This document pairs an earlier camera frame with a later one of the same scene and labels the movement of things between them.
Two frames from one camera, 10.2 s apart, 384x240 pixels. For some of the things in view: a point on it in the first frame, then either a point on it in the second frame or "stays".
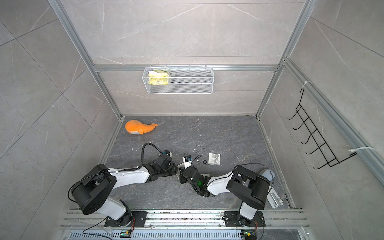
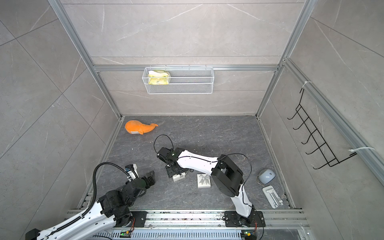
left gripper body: (171, 171) → (148, 184)
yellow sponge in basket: (158, 77) stays
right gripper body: (196, 188) → (171, 172)
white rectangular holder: (273, 198) stays
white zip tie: (352, 150) stays
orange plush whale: (137, 127) stays
